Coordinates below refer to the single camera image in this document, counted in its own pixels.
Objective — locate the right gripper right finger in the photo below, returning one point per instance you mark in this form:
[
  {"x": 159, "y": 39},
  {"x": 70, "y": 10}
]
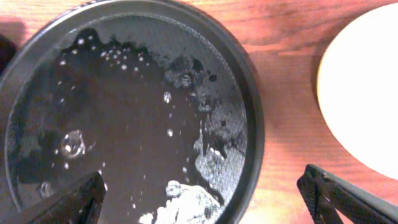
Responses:
[{"x": 326, "y": 196}]

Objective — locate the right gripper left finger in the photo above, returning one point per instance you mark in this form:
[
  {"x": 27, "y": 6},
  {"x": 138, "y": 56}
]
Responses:
[{"x": 80, "y": 202}]

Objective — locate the light green plate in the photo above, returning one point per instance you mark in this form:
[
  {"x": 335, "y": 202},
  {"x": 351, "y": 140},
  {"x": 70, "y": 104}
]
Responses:
[{"x": 357, "y": 89}]

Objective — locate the black round tray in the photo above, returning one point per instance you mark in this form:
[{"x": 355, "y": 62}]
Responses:
[{"x": 156, "y": 96}]

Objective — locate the black rectangular water tray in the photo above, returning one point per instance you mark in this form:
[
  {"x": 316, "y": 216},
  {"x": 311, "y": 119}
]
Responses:
[{"x": 7, "y": 51}]

